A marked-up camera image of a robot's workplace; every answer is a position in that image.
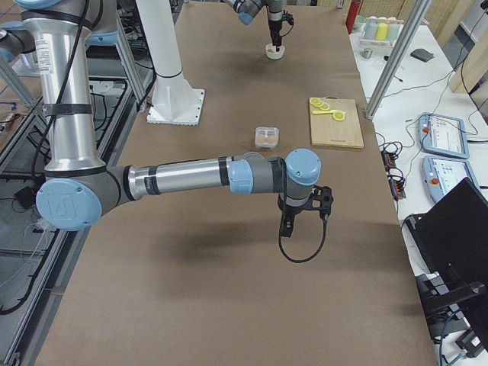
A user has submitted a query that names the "wooden cutting board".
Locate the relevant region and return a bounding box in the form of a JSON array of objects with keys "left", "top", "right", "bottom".
[{"left": 309, "top": 97, "right": 364, "bottom": 149}]

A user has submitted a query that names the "lower blue teach pendant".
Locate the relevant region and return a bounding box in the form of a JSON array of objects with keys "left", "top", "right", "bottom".
[{"left": 422, "top": 156, "right": 480, "bottom": 203}]

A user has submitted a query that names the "red bottle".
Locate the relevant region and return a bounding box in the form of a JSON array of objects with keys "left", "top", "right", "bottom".
[{"left": 345, "top": 0, "right": 361, "bottom": 34}]

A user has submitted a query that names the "upper blue teach pendant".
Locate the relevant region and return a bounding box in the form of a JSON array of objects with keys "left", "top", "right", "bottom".
[{"left": 419, "top": 113, "right": 470, "bottom": 159}]

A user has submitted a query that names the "orange black adapter box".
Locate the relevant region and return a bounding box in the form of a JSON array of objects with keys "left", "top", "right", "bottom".
[
  {"left": 381, "top": 151, "right": 397, "bottom": 172},
  {"left": 388, "top": 178, "right": 406, "bottom": 201}
]

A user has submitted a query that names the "lemon slice beside knife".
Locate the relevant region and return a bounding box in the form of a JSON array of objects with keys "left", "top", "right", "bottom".
[{"left": 332, "top": 110, "right": 346, "bottom": 121}]

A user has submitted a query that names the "blue teach pendant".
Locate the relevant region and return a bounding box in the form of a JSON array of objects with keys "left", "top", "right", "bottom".
[
  {"left": 419, "top": 113, "right": 470, "bottom": 159},
  {"left": 422, "top": 156, "right": 480, "bottom": 203}
]

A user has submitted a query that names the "black monitor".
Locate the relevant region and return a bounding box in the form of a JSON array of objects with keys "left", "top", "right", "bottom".
[{"left": 406, "top": 178, "right": 487, "bottom": 347}]

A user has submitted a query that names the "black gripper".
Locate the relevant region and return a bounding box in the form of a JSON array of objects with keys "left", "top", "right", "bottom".
[
  {"left": 278, "top": 194, "right": 312, "bottom": 237},
  {"left": 268, "top": 19, "right": 283, "bottom": 49}
]

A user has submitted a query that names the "yellow plastic knife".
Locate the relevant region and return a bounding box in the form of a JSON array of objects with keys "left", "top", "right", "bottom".
[{"left": 311, "top": 110, "right": 337, "bottom": 115}]

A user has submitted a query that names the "clear plastic egg carton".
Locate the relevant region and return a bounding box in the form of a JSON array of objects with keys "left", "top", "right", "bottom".
[{"left": 255, "top": 127, "right": 279, "bottom": 149}]

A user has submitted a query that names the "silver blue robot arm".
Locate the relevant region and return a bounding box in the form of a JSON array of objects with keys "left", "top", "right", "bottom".
[
  {"left": 224, "top": 0, "right": 284, "bottom": 51},
  {"left": 21, "top": 1, "right": 332, "bottom": 236}
]

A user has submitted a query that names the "aluminium frame post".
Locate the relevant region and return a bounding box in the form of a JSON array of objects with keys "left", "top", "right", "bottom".
[{"left": 364, "top": 0, "right": 432, "bottom": 120}]

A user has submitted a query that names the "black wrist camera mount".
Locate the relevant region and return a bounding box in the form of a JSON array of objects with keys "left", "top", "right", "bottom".
[
  {"left": 282, "top": 11, "right": 294, "bottom": 27},
  {"left": 310, "top": 185, "right": 334, "bottom": 218}
]

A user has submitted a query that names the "white tray with cups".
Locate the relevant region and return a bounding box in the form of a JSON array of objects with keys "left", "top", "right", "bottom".
[{"left": 359, "top": 16, "right": 404, "bottom": 47}]

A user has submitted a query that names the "black camera cable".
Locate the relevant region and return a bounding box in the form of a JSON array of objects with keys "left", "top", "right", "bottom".
[{"left": 278, "top": 208, "right": 329, "bottom": 263}]

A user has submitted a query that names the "small metal cup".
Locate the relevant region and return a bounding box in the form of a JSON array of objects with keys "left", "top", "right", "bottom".
[{"left": 361, "top": 48, "right": 373, "bottom": 59}]

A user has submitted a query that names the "dark grey pad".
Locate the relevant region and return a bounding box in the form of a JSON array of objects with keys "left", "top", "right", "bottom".
[{"left": 410, "top": 48, "right": 435, "bottom": 63}]

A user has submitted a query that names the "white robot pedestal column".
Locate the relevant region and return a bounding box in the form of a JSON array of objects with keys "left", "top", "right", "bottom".
[{"left": 136, "top": 0, "right": 205, "bottom": 126}]

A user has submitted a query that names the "yellow cup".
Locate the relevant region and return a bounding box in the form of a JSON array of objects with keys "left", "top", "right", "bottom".
[{"left": 375, "top": 22, "right": 388, "bottom": 41}]

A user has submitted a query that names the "white ceramic bowl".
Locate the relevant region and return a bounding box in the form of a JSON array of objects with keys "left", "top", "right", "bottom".
[{"left": 265, "top": 43, "right": 285, "bottom": 60}]

